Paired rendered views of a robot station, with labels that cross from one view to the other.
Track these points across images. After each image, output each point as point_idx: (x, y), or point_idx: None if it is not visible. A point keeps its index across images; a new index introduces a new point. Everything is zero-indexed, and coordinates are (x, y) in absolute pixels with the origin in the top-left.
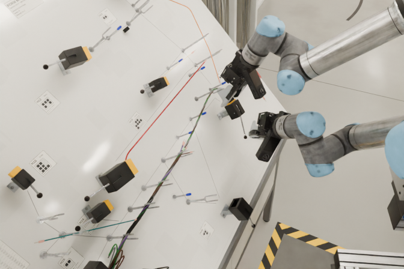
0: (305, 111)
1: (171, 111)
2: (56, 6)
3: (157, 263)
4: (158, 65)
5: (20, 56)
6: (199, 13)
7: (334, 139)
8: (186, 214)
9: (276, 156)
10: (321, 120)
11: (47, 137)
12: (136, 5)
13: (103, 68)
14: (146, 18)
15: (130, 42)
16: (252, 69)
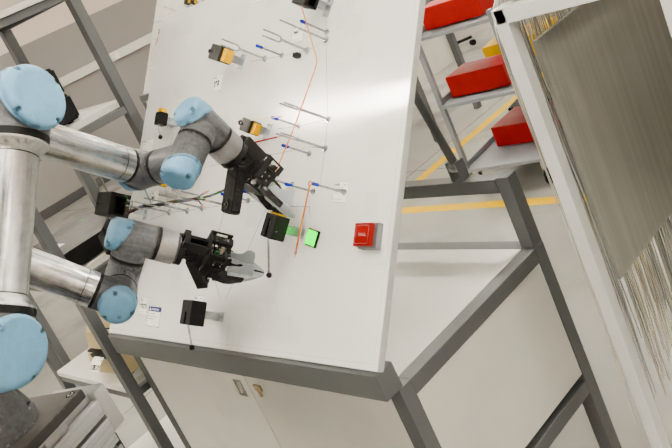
0: (133, 221)
1: None
2: (275, 4)
3: (167, 268)
4: (294, 114)
5: (231, 36)
6: (391, 85)
7: (111, 274)
8: None
9: (304, 368)
10: (108, 233)
11: None
12: (330, 32)
13: (258, 82)
14: (327, 54)
15: (293, 71)
16: (232, 168)
